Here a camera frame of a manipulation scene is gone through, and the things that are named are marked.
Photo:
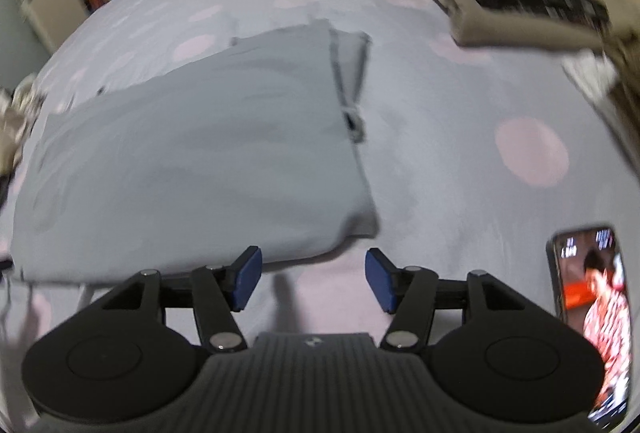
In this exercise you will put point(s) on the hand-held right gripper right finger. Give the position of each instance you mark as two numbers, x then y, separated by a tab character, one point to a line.
380	280

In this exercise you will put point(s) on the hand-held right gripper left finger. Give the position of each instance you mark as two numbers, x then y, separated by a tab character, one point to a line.
248	278

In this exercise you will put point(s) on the grey long-sleeve shirt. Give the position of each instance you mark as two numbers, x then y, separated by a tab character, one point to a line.
190	153

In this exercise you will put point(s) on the grey bedsheet with pink dots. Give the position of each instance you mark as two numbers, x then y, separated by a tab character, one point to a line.
450	173

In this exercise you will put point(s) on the black smartphone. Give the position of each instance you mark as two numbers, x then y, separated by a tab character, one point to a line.
592	313

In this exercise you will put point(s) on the beige cloth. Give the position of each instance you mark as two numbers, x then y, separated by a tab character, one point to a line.
17	128

